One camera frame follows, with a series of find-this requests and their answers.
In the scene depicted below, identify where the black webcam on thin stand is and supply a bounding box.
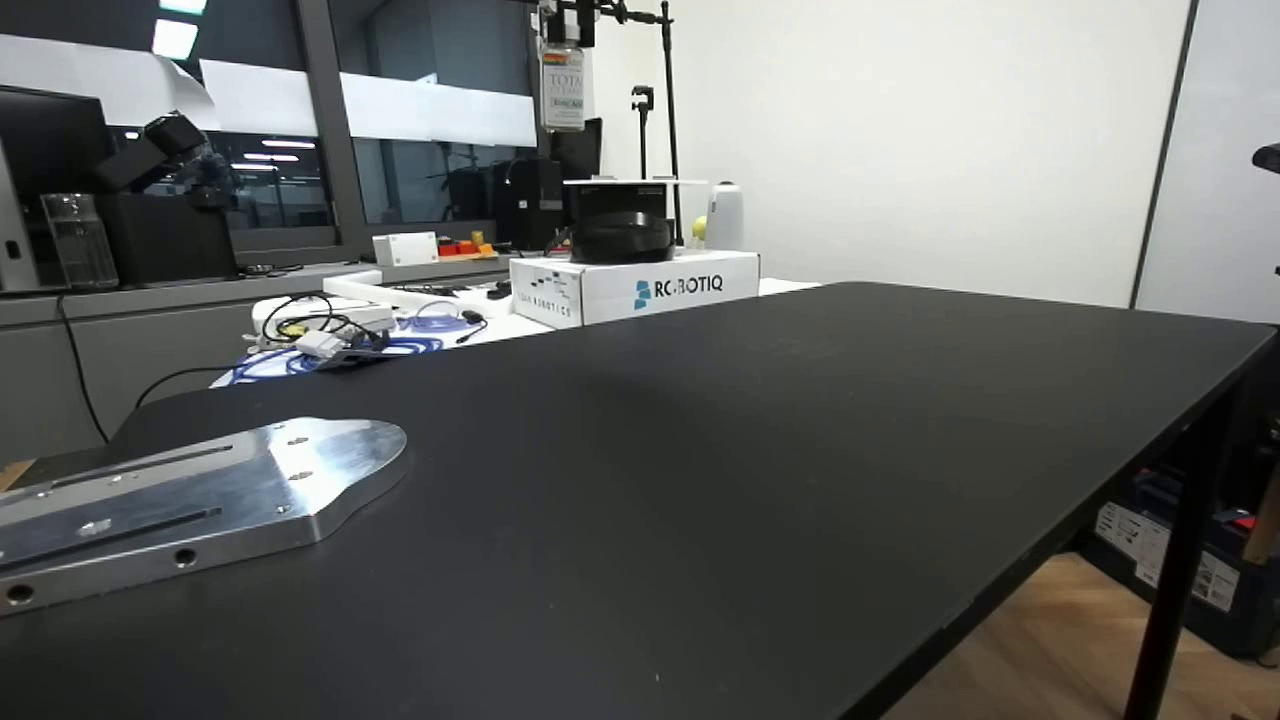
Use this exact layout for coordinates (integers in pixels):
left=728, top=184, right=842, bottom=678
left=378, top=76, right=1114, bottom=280
left=628, top=81, right=655, bottom=184

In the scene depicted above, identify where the black stand pole with crossbar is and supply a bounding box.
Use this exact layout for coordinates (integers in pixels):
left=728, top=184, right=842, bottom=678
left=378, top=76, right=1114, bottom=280
left=593, top=0, right=688, bottom=245

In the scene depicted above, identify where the black computer monitor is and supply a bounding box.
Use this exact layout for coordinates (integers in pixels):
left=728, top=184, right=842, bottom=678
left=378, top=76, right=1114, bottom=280
left=553, top=120, right=610, bottom=184

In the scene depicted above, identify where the black desktop computer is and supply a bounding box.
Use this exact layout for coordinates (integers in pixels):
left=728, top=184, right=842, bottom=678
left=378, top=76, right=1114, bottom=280
left=493, top=150, right=571, bottom=257

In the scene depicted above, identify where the black cylindrical device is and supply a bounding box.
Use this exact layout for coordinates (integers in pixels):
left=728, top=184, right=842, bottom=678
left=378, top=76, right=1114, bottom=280
left=560, top=175, right=679, bottom=268

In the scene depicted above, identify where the small white plastic container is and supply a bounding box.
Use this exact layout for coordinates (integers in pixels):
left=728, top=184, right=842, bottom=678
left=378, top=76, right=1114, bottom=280
left=704, top=175, right=749, bottom=257

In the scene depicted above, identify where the white Robotiq cardboard box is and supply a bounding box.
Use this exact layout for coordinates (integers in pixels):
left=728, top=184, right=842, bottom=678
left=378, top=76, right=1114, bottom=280
left=504, top=246, right=765, bottom=330

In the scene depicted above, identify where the small white box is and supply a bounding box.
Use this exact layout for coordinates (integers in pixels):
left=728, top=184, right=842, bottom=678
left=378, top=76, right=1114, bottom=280
left=369, top=228, right=443, bottom=271

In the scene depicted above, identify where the white adapter plug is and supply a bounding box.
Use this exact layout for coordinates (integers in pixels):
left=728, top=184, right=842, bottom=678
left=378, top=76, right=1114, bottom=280
left=297, top=317, right=392, bottom=369

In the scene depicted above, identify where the black equipment cabinet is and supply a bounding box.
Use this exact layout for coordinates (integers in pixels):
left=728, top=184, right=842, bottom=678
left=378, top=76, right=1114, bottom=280
left=100, top=190, right=244, bottom=287

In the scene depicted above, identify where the grey computer case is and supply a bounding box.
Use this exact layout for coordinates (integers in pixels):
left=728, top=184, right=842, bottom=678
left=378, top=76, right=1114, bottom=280
left=35, top=190, right=123, bottom=297

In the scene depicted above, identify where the silver metal mounting plate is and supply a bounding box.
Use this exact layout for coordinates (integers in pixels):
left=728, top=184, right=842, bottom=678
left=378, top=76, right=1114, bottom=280
left=0, top=412, right=411, bottom=623

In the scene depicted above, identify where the blue storage box with labels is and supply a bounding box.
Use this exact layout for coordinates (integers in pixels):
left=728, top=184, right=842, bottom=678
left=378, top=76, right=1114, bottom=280
left=1083, top=490, right=1280, bottom=665

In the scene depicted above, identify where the dark window frame post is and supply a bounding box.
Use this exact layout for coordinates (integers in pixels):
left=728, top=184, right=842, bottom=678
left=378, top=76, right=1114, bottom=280
left=291, top=0, right=378, bottom=262

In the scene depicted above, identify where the black camera device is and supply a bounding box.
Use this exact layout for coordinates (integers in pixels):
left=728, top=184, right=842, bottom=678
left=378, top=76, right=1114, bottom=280
left=94, top=113, right=216, bottom=195

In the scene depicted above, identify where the black cable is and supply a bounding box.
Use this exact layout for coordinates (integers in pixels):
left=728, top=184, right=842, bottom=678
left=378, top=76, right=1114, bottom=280
left=51, top=290, right=115, bottom=450

